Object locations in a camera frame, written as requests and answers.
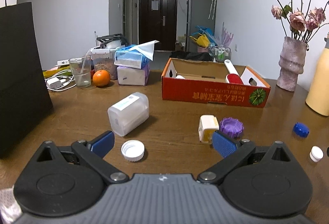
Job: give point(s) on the pink ceramic vase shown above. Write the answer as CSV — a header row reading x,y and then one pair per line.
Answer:
x,y
291,64

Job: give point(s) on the yellow thermos jug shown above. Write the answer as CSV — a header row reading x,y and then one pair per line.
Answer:
x,y
320,82

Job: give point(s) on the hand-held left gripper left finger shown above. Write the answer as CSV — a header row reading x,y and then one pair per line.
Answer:
x,y
103,142

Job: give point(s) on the grey side door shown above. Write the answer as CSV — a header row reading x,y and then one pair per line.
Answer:
x,y
127,10

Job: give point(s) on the pink bucket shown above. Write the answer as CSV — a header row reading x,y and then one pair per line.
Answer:
x,y
203,49

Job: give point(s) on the dried pink roses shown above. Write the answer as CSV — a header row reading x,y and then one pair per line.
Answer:
x,y
297,19

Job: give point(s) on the orange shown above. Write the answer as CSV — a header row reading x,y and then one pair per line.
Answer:
x,y
101,78

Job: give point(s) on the red cardboard box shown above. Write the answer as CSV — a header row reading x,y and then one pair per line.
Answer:
x,y
205,93

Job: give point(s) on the dark brown door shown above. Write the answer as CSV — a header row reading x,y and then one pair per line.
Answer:
x,y
156,23

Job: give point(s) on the black garbage bag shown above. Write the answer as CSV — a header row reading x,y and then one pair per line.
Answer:
x,y
190,55

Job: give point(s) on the white power strip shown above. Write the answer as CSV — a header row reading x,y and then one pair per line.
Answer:
x,y
63,62

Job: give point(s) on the yellow banana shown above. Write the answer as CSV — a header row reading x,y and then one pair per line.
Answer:
x,y
55,73

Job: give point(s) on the grey refrigerator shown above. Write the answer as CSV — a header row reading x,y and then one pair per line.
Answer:
x,y
199,13

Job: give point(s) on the red white lint brush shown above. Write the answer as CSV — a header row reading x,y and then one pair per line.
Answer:
x,y
234,78

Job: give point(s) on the purple tissue pack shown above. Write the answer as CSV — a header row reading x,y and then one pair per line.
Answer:
x,y
132,75

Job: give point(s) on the black headphones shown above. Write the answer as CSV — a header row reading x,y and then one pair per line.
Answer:
x,y
111,37

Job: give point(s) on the yellow bag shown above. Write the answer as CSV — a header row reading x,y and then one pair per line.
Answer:
x,y
201,40

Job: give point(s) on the white hanging umbrella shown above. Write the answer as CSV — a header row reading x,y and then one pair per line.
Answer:
x,y
212,4

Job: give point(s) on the red small jar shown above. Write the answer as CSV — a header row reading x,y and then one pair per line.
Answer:
x,y
92,74

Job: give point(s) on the wide white bottle cap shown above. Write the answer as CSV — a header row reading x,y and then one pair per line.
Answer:
x,y
133,150

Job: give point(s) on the clear lidded food container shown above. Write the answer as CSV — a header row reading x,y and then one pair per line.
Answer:
x,y
104,64

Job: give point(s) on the clear glass cup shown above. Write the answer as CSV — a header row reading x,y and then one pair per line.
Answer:
x,y
81,75

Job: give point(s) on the black paper bag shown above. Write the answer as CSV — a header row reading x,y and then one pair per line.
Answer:
x,y
20,72

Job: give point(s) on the small white bottle cap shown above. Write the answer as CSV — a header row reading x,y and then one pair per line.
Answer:
x,y
316,154

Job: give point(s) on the white yellow small case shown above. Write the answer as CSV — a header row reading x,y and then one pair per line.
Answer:
x,y
207,126

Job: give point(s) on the purple bottle cap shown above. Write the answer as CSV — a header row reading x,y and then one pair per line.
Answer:
x,y
231,127

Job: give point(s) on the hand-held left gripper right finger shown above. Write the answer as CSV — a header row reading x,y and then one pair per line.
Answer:
x,y
223,145

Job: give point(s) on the blue bottle cap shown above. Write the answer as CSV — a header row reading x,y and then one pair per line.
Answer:
x,y
301,130

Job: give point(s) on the blue tissue pack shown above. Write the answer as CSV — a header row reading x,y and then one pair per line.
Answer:
x,y
129,58

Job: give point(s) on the blue plastic hangers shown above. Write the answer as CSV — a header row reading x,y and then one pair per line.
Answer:
x,y
207,31

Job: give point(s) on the translucent plastic container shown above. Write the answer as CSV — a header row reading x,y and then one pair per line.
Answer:
x,y
128,113

